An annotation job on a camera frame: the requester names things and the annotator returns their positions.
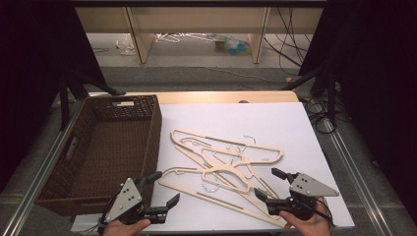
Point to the black stand legs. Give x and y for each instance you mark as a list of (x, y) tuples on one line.
[(75, 87), (329, 88)]

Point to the aluminium rail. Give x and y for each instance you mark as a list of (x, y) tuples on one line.
[(354, 167), (42, 170)]

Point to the person's left hand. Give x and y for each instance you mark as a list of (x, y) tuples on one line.
[(123, 229)]

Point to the brown woven basket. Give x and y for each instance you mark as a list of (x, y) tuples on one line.
[(108, 147)]

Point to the clear plastic bag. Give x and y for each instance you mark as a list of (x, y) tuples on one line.
[(126, 46)]

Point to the colourful toy blocks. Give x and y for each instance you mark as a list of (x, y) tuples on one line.
[(233, 46)]

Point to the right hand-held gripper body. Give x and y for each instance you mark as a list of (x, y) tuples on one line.
[(308, 187)]

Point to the black curtain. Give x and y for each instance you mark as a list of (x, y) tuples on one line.
[(32, 65), (377, 82)]

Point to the beige clothes hanger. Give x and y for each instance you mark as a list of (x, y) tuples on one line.
[(219, 200), (226, 169), (226, 141), (196, 156)]

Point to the white table sheet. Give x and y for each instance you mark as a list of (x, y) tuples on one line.
[(262, 121)]

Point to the person's right hand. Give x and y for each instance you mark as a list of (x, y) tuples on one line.
[(309, 227)]

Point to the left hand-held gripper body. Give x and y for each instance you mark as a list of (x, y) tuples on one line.
[(126, 198)]

